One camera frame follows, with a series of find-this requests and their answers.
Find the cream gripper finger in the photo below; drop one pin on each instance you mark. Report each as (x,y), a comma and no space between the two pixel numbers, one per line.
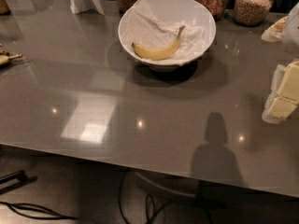
(274,33)
(284,96)

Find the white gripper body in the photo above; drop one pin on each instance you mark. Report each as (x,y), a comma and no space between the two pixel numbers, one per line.
(291,32)

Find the yellow banana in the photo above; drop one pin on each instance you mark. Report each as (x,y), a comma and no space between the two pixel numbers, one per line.
(159,53)

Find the white bowl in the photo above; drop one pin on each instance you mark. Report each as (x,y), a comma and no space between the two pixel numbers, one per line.
(199,16)

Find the banana stem at left edge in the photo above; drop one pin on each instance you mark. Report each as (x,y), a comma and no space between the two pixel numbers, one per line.
(6,57)

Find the round glass jar of cereal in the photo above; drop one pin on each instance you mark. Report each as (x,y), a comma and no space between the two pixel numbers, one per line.
(251,12)

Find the white paper napkin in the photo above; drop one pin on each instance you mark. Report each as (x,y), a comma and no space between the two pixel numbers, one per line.
(146,22)

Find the black bar on floor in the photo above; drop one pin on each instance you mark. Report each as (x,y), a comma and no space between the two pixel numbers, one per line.
(14,181)

